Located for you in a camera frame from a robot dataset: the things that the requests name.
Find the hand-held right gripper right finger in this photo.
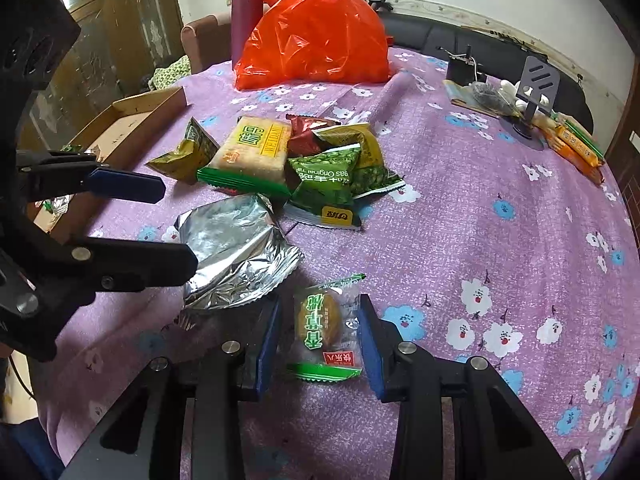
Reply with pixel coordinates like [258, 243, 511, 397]
[356, 294, 576, 480]

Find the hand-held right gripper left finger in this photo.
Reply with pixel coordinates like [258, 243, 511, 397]
[60, 299, 282, 480]

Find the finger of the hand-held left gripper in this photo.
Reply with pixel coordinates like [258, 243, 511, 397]
[60, 241, 199, 293]
[17, 150, 167, 205]

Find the small cake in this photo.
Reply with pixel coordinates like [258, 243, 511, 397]
[286, 274, 367, 385]

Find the brown cardboard box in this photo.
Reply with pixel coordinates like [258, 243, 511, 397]
[47, 86, 188, 246]

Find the green pea snack packet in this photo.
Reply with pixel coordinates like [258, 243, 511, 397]
[314, 122, 386, 171]
[350, 162, 407, 201]
[285, 144, 362, 231]
[145, 119, 221, 184]

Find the silver foil packet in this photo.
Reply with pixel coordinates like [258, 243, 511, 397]
[172, 194, 304, 328]

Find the yellow rice cracker packet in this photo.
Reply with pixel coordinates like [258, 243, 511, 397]
[196, 116, 293, 198]

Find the dark red snack packet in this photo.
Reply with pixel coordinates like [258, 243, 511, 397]
[286, 114, 341, 157]

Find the wooden glass door cabinet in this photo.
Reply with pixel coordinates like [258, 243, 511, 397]
[15, 0, 186, 151]

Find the green floral cloth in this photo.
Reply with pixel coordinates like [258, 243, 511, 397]
[150, 55, 193, 92]

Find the purple floral tablecloth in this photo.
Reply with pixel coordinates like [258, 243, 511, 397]
[37, 47, 636, 480]

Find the brown sofa chair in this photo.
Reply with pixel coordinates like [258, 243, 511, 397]
[181, 10, 236, 73]

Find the purple thermos bottle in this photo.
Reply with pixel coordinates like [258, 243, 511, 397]
[230, 0, 266, 71]

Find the person's clothing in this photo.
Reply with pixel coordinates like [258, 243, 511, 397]
[0, 350, 66, 480]

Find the orange plastic bag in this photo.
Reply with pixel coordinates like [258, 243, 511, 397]
[234, 0, 392, 92]

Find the paper booklet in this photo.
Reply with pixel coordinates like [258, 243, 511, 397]
[442, 79, 506, 116]

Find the orange biscuit pack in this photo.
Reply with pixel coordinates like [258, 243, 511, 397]
[550, 122, 603, 168]
[542, 130, 603, 186]

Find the clear bag with dark contents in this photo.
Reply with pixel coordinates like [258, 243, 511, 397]
[467, 82, 508, 113]

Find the small black device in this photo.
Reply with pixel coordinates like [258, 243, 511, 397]
[445, 45, 488, 86]

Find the white plush toy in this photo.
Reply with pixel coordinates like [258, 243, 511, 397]
[495, 77, 556, 128]

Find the green striped biscuit pack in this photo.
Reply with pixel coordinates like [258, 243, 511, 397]
[557, 115, 606, 161]

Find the wooden sideboard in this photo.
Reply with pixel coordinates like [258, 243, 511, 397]
[602, 105, 640, 211]

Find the grey phone stand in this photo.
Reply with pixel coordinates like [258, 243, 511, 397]
[507, 56, 561, 151]

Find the black leather sofa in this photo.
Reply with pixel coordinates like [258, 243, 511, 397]
[370, 7, 596, 131]

